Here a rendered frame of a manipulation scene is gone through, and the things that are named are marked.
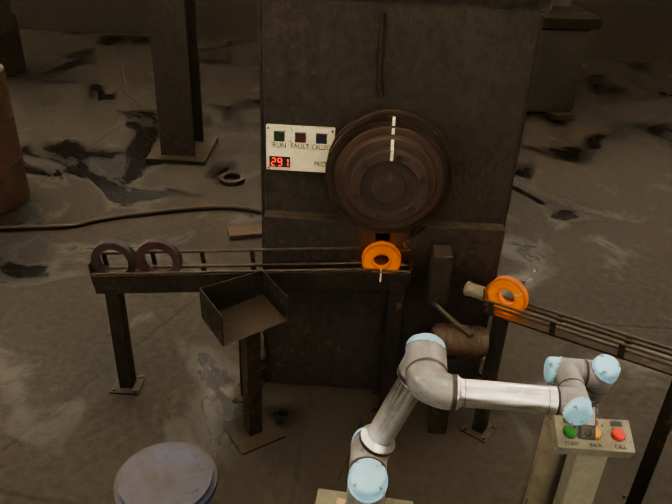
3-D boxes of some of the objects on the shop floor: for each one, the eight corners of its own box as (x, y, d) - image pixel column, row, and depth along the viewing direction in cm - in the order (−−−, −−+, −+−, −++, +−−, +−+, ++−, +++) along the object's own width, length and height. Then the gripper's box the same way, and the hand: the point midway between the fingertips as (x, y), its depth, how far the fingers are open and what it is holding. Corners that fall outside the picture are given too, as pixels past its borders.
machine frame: (273, 292, 386) (271, -51, 295) (470, 305, 383) (528, -38, 292) (253, 381, 323) (241, -20, 233) (487, 397, 320) (568, -3, 230)
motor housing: (419, 413, 309) (432, 316, 282) (468, 417, 309) (487, 319, 281) (420, 435, 298) (434, 335, 271) (472, 439, 298) (491, 339, 270)
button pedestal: (518, 532, 258) (551, 408, 227) (583, 537, 258) (626, 413, 226) (526, 571, 245) (562, 445, 213) (595, 576, 244) (642, 451, 212)
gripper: (604, 376, 207) (583, 409, 223) (573, 374, 207) (554, 407, 223) (609, 403, 201) (587, 434, 218) (577, 401, 201) (558, 432, 218)
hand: (573, 427), depth 218 cm, fingers closed
